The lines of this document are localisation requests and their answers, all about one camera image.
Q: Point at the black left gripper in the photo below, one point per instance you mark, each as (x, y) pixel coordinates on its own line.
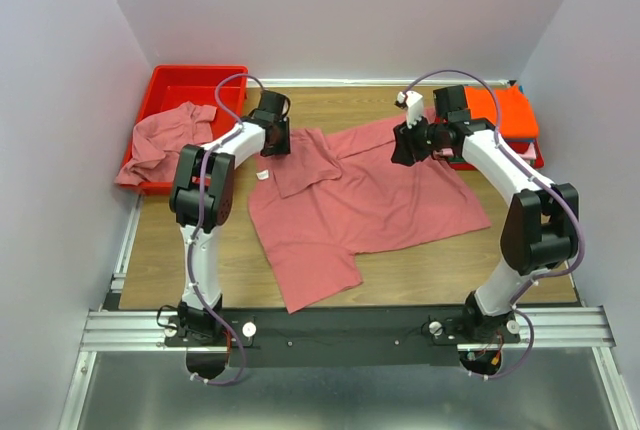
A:
(276, 140)

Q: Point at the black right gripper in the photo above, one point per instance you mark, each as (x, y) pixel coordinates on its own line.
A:
(403, 145)

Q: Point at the salmon pink t-shirt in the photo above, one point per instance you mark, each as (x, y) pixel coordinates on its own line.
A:
(339, 195)

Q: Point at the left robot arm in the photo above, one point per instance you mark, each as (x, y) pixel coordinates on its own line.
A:
(201, 199)

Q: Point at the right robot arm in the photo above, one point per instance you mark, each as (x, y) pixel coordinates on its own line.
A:
(541, 230)

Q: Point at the red plastic bin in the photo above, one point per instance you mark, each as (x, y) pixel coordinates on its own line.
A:
(171, 85)

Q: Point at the orange folded t-shirt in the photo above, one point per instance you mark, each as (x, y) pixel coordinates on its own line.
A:
(481, 104)

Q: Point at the crumpled pink t-shirt in bin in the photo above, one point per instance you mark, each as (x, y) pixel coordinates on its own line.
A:
(158, 139)

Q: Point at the light pink folded t-shirt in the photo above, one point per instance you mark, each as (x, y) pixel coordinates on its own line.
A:
(527, 155)

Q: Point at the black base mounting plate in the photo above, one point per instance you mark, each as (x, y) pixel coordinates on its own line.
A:
(340, 337)

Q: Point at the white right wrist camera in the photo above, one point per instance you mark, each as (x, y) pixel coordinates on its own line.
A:
(412, 103)

